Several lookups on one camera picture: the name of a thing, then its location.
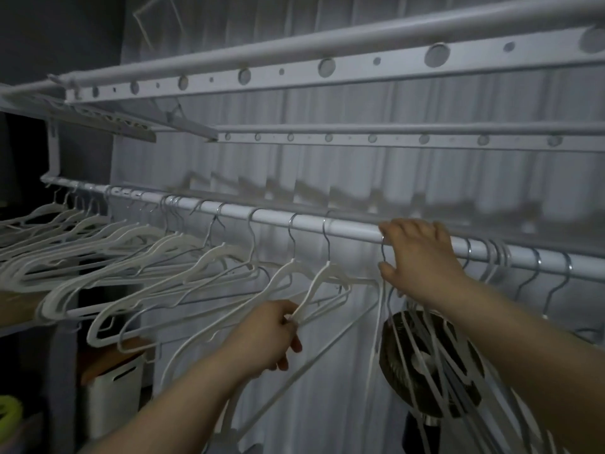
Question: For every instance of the white plastic clothes hanger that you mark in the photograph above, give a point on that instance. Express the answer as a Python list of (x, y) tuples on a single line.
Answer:
[(315, 283), (378, 321)]

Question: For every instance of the white clothes rail tube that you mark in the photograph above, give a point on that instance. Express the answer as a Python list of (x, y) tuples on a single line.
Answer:
[(264, 214)]

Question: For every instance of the person's right thumb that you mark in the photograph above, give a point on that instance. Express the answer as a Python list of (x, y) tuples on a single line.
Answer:
[(390, 275)]

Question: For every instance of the row of white hangers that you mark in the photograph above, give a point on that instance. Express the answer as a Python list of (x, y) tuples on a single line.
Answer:
[(142, 250)]

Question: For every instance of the green object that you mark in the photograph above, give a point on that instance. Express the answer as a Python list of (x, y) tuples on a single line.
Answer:
[(9, 413)]

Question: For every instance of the wooden bin lid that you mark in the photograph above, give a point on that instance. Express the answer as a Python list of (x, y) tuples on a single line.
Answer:
[(106, 356)]

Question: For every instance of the person's left forearm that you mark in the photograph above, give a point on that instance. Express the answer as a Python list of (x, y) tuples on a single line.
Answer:
[(179, 411)]

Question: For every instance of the white curtain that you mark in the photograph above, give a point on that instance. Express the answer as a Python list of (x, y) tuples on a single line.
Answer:
[(378, 184)]

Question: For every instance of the person's right forearm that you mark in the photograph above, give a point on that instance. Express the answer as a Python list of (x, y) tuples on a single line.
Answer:
[(520, 354)]

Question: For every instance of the thin perforated white rack rail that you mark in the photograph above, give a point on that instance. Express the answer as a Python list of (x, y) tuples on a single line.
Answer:
[(401, 136)]

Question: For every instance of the large perforated white rack rail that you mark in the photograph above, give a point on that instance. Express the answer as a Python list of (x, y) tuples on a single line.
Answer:
[(378, 47)]

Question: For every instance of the white storage bin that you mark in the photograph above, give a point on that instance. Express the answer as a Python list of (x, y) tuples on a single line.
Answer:
[(111, 401)]

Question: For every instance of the folded grey rack bracket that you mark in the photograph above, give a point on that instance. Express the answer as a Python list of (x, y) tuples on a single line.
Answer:
[(94, 115)]

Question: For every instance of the person's left thumb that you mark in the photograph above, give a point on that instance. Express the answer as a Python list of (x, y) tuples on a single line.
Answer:
[(283, 309)]

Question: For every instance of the wooden shelf board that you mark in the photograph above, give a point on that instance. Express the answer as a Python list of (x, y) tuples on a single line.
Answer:
[(19, 309)]

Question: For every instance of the bunch of white hangers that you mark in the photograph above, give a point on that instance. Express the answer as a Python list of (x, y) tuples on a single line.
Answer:
[(491, 264)]

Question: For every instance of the person's left hand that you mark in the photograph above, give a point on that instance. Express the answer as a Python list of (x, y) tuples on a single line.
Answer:
[(260, 338)]

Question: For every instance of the dark round fan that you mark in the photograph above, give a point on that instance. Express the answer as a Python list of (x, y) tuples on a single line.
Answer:
[(401, 364)]

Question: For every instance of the person's right hand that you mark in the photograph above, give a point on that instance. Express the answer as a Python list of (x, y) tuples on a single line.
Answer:
[(420, 260)]

